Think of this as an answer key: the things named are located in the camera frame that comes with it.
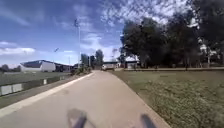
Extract low building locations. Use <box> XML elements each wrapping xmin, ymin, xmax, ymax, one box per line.
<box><xmin>102</xmin><ymin>59</ymin><xmax>140</xmax><ymax>70</ymax></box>

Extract white vehicle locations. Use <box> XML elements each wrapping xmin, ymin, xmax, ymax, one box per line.
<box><xmin>101</xmin><ymin>64</ymin><xmax>110</xmax><ymax>71</ymax></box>

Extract tall trees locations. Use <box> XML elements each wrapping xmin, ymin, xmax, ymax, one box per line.
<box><xmin>80</xmin><ymin>49</ymin><xmax>105</xmax><ymax>70</ymax></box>

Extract bushes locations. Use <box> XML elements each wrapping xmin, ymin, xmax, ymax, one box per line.
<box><xmin>69</xmin><ymin>66</ymin><xmax>93</xmax><ymax>76</ymax></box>

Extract grey paved path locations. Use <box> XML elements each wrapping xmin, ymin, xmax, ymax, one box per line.
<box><xmin>0</xmin><ymin>70</ymin><xmax>172</xmax><ymax>128</ymax></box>

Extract tall light pole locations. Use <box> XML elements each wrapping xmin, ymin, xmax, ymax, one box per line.
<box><xmin>73</xmin><ymin>18</ymin><xmax>82</xmax><ymax>69</ymax></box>

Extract street lamp pole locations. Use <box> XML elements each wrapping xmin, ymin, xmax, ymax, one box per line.
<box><xmin>52</xmin><ymin>47</ymin><xmax>60</xmax><ymax>64</ymax></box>

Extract row of dark trees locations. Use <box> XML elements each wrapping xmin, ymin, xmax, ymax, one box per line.
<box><xmin>117</xmin><ymin>0</ymin><xmax>224</xmax><ymax>70</ymax></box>

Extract robot's own part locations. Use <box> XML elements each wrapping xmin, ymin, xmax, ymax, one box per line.
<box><xmin>67</xmin><ymin>109</ymin><xmax>88</xmax><ymax>128</ymax></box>
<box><xmin>140</xmin><ymin>113</ymin><xmax>157</xmax><ymax>128</ymax></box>

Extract white building with dark roof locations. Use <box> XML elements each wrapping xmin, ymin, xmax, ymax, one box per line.
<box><xmin>19</xmin><ymin>59</ymin><xmax>72</xmax><ymax>74</ymax></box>

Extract grass field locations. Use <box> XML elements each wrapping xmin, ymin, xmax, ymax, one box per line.
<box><xmin>109</xmin><ymin>69</ymin><xmax>224</xmax><ymax>128</ymax></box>

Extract pale concrete kerb strip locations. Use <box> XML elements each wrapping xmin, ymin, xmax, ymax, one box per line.
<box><xmin>0</xmin><ymin>72</ymin><xmax>95</xmax><ymax>118</ymax></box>

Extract grass beyond fence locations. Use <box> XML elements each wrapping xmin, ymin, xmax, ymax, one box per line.
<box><xmin>0</xmin><ymin>71</ymin><xmax>73</xmax><ymax>87</ymax></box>

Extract dark asphalt strip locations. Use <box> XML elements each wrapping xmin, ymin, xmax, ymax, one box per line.
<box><xmin>0</xmin><ymin>73</ymin><xmax>88</xmax><ymax>110</ymax></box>

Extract low fence with pale panels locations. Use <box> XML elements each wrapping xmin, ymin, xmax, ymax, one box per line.
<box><xmin>0</xmin><ymin>75</ymin><xmax>72</xmax><ymax>97</ymax></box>

